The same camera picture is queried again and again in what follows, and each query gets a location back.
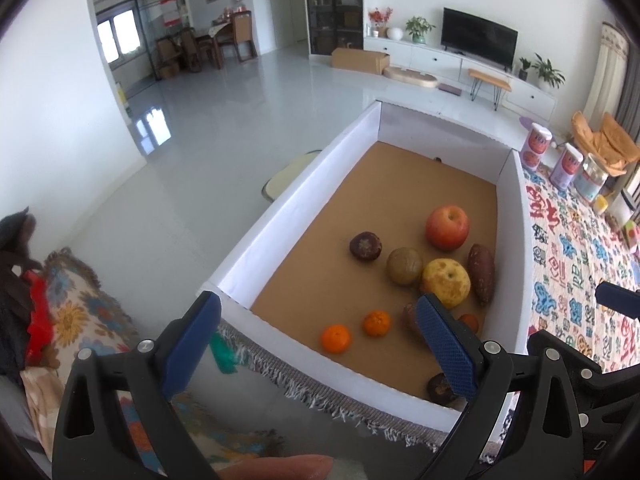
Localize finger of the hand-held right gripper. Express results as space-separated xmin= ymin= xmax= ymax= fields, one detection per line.
xmin=595 ymin=281 xmax=640 ymax=320
xmin=527 ymin=330 xmax=617 ymax=411

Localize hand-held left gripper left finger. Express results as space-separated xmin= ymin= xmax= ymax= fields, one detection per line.
xmin=51 ymin=290 xmax=223 ymax=480

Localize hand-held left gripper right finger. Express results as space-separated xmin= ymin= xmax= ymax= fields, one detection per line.
xmin=415 ymin=293 xmax=596 ymax=480

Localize dark purple round fruit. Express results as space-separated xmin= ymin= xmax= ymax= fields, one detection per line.
xmin=426 ymin=372 xmax=461 ymax=407
xmin=349 ymin=231 xmax=383 ymax=262

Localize yellow pomelo fruit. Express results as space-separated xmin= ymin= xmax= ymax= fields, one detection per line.
xmin=419 ymin=258 xmax=472 ymax=309

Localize small orange mandarin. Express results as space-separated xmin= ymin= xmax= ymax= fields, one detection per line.
xmin=362 ymin=310 xmax=392 ymax=337
xmin=320 ymin=324 xmax=352 ymax=355

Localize purple sweet potato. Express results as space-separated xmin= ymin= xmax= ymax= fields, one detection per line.
xmin=466 ymin=243 xmax=497 ymax=307

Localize green-brown kiwi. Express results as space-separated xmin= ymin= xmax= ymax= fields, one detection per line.
xmin=386 ymin=247 xmax=424 ymax=286

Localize red apple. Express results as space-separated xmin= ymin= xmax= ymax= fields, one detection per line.
xmin=425 ymin=204 xmax=471 ymax=252

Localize white cardboard box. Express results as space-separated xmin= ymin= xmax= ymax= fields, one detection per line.
xmin=200 ymin=100 xmax=533 ymax=433

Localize person's left hand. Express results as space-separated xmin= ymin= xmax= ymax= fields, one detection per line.
xmin=215 ymin=454 xmax=335 ymax=480

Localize green plastic scrap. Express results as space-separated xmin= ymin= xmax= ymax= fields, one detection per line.
xmin=209 ymin=332 xmax=241 ymax=375

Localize colourful snack bag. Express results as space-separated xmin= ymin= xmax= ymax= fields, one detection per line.
xmin=620 ymin=222 xmax=640 ymax=256

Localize printed woven blanket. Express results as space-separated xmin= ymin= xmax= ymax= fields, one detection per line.
xmin=215 ymin=160 xmax=640 ymax=466

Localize clear jar with black lid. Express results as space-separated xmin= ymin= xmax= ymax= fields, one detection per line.
xmin=611 ymin=191 xmax=638 ymax=226

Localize floral sofa blanket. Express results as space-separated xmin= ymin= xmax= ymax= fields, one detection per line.
xmin=20 ymin=247 xmax=141 ymax=461

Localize glass jar with blue label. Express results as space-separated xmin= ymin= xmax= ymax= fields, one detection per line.
xmin=574 ymin=154 xmax=610 ymax=201

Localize pink and purple tin can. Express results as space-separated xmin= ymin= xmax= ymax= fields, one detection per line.
xmin=549 ymin=143 xmax=584 ymax=192
xmin=520 ymin=123 xmax=553 ymax=171

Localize orange lounge chair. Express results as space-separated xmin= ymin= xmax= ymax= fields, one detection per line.
xmin=570 ymin=110 xmax=640 ymax=177

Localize red cloth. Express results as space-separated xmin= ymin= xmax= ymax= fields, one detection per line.
xmin=24 ymin=270 xmax=56 ymax=366

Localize dark cloth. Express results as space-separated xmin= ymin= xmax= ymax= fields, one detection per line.
xmin=0 ymin=207 xmax=46 ymax=386

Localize beige stool seat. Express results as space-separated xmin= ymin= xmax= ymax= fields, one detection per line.
xmin=261 ymin=149 xmax=323 ymax=203

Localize grey curtain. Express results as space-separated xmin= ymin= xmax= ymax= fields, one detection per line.
xmin=615 ymin=57 xmax=640 ymax=146

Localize covered standing air conditioner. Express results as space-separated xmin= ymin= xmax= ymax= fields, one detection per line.
xmin=582 ymin=21 xmax=632 ymax=133

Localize large leafy potted plant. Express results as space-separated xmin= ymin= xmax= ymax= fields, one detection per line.
xmin=531 ymin=52 xmax=566 ymax=92

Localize wooden bench with metal legs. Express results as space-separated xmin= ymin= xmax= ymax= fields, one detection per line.
xmin=467 ymin=68 xmax=513 ymax=111

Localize oval wooden board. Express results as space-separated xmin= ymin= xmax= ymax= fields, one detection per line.
xmin=382 ymin=65 xmax=439 ymax=88

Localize white television cabinet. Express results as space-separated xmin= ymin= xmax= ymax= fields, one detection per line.
xmin=362 ymin=35 xmax=558 ymax=121

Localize black television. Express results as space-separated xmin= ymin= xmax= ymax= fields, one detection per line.
xmin=441 ymin=7 xmax=519 ymax=72

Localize brown cardboard box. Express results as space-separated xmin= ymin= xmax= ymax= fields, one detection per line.
xmin=331 ymin=47 xmax=391 ymax=76

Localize wooden dining table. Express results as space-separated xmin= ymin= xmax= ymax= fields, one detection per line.
xmin=192 ymin=22 xmax=236 ymax=68

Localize green potted plant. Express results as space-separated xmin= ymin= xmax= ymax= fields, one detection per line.
xmin=405 ymin=16 xmax=435 ymax=45

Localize glass balcony door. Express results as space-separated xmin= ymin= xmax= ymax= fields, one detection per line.
xmin=95 ymin=0 xmax=193 ymax=73

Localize red flowers in vase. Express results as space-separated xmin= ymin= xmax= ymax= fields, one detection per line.
xmin=367 ymin=7 xmax=393 ymax=38

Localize dark glass display cabinet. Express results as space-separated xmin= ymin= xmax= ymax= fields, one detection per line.
xmin=302 ymin=0 xmax=363 ymax=56

